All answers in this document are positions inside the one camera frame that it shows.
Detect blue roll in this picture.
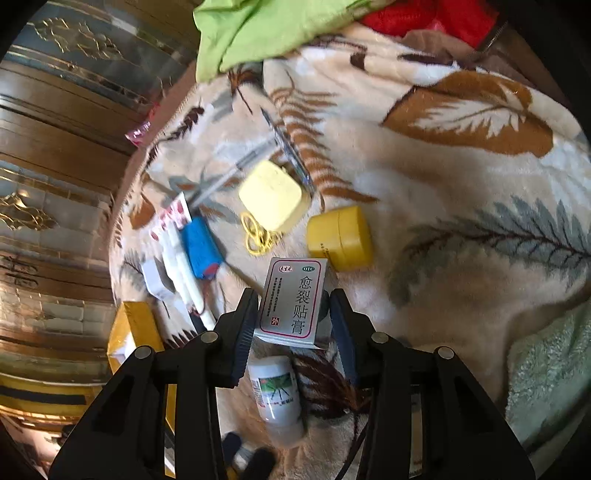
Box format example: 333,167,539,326
181,217,224,280

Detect yellow-rimmed white box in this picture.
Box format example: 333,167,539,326
107,301,179,479

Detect yellow rubber bands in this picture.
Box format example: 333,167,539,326
240,211,283,256

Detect white medicine box red border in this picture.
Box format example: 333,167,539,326
253,257,334,350

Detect dark pen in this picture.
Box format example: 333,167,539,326
260,108,317,193

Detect mint green towel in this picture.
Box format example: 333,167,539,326
505,300,591,462

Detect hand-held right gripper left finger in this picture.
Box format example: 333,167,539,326
48,287,260,480

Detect red and white patterned tube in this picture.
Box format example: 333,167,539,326
150,193,192,243

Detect pale yellow square case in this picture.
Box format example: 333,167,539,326
238,160,311,232

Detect clear silver pen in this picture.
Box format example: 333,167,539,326
187,141,278,208

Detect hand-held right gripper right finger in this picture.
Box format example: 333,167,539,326
328,288,536,480

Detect wooden cabinet with glass doors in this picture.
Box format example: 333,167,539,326
0,4,200,462

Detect dark small object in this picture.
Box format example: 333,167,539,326
222,431,279,480

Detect yellow plastic jar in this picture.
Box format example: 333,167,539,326
306,205,374,272

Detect white bottle green label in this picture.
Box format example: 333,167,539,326
249,355,306,449

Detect white plastic tube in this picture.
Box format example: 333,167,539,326
170,226,217,329
163,249,204,309

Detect lime green cloth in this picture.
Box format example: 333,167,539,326
193,0,371,84

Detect white power adapter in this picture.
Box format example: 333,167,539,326
141,259,176,298

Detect pink plastic wrapper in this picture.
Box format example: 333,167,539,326
126,104,160,147

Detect leaf print blanket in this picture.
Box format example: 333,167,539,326
108,21,591,480

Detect red cloth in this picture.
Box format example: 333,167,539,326
360,0,500,49

